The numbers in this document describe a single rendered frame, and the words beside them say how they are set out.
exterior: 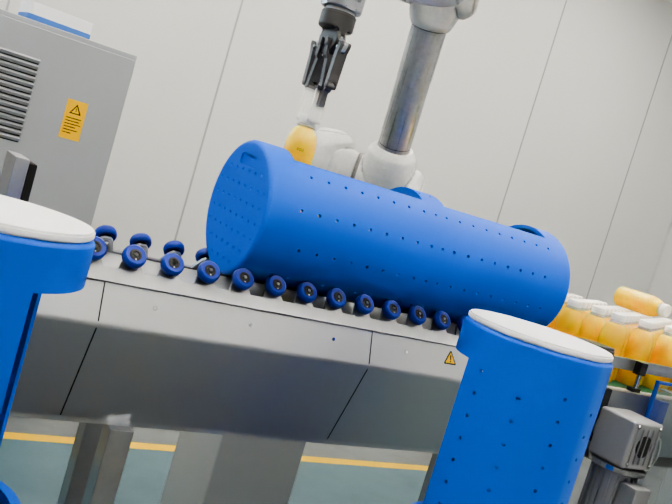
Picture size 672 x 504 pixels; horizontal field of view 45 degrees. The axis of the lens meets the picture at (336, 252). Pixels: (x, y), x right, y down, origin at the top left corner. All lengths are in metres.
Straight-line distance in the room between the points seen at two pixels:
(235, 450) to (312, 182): 1.11
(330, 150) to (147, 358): 1.11
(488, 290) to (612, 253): 4.93
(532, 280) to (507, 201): 3.94
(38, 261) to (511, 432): 0.85
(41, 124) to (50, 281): 2.10
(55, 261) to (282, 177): 0.64
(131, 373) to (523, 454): 0.73
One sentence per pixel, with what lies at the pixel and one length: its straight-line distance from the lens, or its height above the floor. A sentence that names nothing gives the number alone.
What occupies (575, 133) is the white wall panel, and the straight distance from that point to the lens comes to 6.28.
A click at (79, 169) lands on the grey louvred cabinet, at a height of 0.98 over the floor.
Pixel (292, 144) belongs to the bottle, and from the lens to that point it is 1.69.
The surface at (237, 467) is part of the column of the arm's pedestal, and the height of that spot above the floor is 0.30.
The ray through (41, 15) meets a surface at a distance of 3.28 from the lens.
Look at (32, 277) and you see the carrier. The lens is 1.04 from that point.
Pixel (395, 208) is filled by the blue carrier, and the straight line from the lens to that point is 1.73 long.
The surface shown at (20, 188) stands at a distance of 1.50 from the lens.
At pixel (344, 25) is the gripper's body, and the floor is 1.51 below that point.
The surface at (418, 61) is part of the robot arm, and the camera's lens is 2.32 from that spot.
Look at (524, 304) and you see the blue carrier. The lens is 2.00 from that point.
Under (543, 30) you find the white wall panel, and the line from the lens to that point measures 5.98.
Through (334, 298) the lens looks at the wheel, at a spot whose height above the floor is 0.96.
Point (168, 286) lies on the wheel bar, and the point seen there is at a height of 0.92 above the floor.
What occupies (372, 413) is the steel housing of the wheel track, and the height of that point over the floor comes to 0.72.
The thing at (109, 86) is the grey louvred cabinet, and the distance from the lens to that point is 3.18.
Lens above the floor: 1.19
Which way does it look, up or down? 4 degrees down
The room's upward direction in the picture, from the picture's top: 17 degrees clockwise
